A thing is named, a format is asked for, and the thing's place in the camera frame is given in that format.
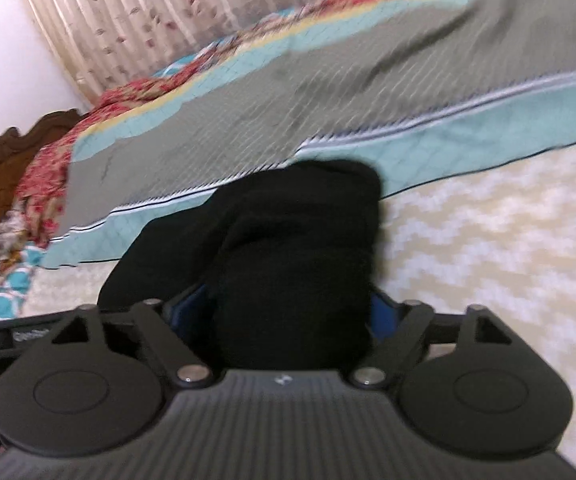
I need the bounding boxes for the grey floral cloth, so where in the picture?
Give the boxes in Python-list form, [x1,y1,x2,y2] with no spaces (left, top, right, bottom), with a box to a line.
[0,205,36,291]

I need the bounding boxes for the teal white patterned cloth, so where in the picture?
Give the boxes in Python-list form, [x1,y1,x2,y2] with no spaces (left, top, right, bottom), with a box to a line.
[0,242,46,322]

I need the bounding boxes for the red floral blanket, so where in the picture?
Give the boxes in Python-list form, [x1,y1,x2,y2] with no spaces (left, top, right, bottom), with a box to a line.
[15,0,424,251]

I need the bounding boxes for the leaf print curtain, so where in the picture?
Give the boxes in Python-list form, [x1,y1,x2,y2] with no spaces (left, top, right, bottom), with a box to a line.
[8,0,469,106]

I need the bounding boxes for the black pants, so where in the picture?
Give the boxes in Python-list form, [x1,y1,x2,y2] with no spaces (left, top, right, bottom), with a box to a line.
[97,159,384,372]

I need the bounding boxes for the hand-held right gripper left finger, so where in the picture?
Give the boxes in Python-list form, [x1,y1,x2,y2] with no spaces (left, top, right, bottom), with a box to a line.
[48,285,214,387]

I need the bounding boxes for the patterned bed sheet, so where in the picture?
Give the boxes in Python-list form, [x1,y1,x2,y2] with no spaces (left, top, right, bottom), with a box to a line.
[18,0,576,476]

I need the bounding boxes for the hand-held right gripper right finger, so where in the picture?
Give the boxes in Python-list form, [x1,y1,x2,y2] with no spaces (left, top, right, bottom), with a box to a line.
[352,294,516,387]

